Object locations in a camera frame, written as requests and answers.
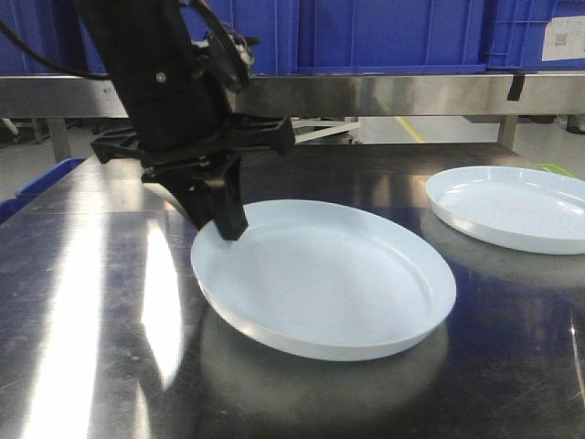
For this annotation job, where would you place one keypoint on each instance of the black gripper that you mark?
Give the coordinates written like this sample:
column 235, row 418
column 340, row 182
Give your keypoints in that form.
column 185, row 135

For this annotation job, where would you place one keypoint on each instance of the light blue plate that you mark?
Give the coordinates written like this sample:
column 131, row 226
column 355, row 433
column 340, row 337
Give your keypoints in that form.
column 324, row 281
column 517, row 208

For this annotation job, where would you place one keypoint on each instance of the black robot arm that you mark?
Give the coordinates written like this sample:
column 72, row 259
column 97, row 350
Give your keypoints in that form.
column 175, row 93

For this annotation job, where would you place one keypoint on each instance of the blue bin beside table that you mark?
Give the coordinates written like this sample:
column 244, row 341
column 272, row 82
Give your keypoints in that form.
column 37, row 186

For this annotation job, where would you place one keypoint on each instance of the blue plastic crate centre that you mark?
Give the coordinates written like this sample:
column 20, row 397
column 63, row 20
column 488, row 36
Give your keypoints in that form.
column 279, row 38

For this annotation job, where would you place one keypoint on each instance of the blue plastic crate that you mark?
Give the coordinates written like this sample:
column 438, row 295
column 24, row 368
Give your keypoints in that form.
column 279, row 38
column 513, row 33
column 50, row 28

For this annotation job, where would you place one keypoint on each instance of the blue plastic crate left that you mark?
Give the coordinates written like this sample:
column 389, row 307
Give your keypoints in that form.
column 50, row 28

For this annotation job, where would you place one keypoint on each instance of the black tape strip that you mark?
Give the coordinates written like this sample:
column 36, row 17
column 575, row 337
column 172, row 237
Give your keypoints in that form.
column 516, row 87

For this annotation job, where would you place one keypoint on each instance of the blue plastic crate right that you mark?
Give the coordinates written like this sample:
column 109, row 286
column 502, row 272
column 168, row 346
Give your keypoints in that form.
column 513, row 33

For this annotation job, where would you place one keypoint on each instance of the white paper label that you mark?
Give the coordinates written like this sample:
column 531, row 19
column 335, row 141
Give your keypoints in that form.
column 564, row 39

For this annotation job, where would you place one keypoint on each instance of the white metal frame background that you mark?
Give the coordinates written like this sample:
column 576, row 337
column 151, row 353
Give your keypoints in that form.
column 306, row 130

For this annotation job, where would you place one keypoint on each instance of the left steel shelf post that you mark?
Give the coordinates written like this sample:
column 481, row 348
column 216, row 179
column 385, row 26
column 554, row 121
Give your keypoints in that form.
column 58, row 132

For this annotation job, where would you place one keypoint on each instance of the steel shelf post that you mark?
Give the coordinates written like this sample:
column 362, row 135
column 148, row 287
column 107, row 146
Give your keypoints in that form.
column 58, row 132
column 507, row 131

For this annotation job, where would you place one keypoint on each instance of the right steel shelf post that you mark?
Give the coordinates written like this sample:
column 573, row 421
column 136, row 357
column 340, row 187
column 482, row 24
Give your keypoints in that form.
column 507, row 131

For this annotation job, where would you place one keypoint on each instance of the stainless steel shelf rail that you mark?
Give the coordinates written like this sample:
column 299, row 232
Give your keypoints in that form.
column 550, row 92

